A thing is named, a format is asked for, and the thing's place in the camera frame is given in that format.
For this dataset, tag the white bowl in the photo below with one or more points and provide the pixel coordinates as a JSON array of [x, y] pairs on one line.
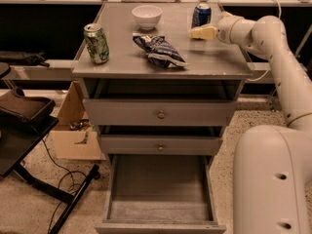
[[147, 16]]

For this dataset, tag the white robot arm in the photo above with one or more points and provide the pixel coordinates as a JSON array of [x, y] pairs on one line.
[[272, 164]]

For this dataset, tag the grey open bottom drawer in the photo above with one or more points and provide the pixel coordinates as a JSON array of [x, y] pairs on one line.
[[160, 194]]

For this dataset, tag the blue chip bag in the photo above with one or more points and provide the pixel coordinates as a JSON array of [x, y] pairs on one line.
[[159, 52]]

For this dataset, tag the blue pepsi can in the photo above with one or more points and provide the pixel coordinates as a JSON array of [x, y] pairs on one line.
[[201, 15]]

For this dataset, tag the grey top drawer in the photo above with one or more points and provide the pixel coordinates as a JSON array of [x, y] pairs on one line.
[[138, 102]]

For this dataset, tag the grey drawer cabinet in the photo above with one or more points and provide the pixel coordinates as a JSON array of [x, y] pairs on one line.
[[206, 60]]

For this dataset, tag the grey middle drawer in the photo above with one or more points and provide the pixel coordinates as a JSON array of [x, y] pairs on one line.
[[161, 140]]

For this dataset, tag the green soda can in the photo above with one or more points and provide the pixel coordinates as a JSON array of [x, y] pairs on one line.
[[96, 43]]

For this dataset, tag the cardboard box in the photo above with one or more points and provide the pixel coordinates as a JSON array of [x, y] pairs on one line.
[[74, 136]]

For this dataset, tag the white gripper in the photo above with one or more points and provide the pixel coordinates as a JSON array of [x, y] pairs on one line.
[[224, 31]]

